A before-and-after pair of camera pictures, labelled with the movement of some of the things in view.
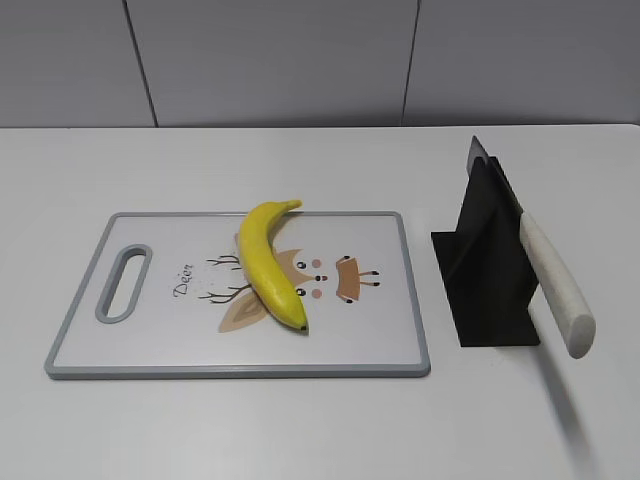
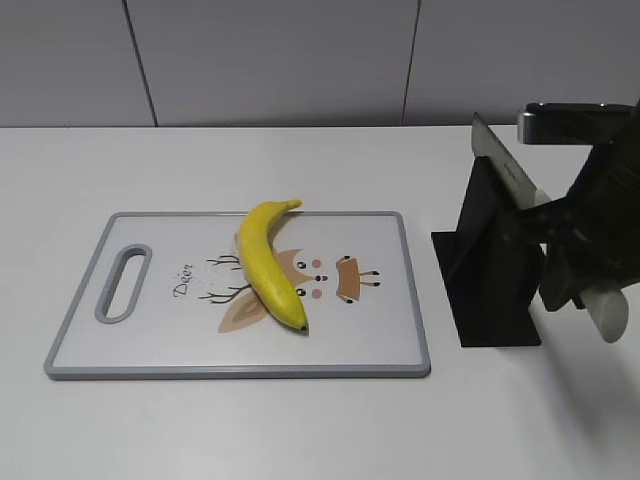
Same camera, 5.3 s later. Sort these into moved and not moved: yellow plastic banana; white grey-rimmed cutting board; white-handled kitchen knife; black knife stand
Moved: white-handled kitchen knife
Not moved: black knife stand; yellow plastic banana; white grey-rimmed cutting board
